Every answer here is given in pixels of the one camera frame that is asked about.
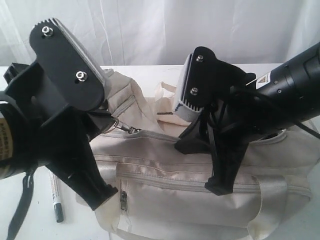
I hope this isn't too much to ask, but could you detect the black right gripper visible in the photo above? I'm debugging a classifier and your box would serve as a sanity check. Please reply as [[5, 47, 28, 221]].
[[174, 57, 256, 195]]

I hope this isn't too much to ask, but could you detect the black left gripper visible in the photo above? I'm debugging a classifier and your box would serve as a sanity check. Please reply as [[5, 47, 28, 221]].
[[2, 62, 118, 211]]

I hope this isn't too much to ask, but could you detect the cream fabric duffel bag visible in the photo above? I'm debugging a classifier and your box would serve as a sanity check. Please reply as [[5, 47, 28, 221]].
[[90, 69, 320, 240]]

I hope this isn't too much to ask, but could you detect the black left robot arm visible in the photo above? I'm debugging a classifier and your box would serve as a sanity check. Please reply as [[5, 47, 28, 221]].
[[0, 62, 118, 210]]

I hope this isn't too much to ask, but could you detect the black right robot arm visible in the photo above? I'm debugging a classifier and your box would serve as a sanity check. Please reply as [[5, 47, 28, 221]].
[[173, 44, 320, 196]]

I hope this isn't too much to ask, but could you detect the green-capped white marker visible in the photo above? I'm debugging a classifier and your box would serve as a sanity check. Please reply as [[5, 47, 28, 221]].
[[49, 171, 64, 223]]

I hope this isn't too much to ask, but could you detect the white backdrop curtain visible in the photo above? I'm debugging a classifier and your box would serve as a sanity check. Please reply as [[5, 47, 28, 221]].
[[0, 0, 320, 66]]

